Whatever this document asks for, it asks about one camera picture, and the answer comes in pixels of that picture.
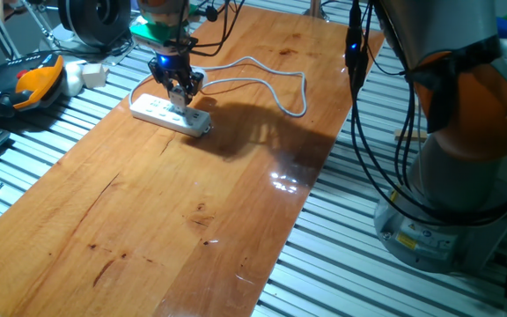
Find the white power strip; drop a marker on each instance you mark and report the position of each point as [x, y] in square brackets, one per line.
[156, 110]

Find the white bulb holder with bulb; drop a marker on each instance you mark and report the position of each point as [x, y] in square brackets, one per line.
[178, 99]

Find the black filament spool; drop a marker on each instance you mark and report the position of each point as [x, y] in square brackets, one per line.
[95, 19]

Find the small wooden cube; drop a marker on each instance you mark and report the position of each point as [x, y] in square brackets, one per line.
[94, 75]

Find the orange and black teach pendant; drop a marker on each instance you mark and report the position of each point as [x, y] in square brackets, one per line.
[33, 83]

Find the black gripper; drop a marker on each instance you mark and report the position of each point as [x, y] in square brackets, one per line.
[174, 64]

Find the small wooden stick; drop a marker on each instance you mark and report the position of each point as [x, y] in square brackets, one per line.
[407, 134]

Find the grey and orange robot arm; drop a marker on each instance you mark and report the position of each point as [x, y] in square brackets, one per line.
[456, 26]

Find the white rounded object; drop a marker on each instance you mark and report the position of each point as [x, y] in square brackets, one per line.
[73, 79]

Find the wooden board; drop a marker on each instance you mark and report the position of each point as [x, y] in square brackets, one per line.
[170, 246]

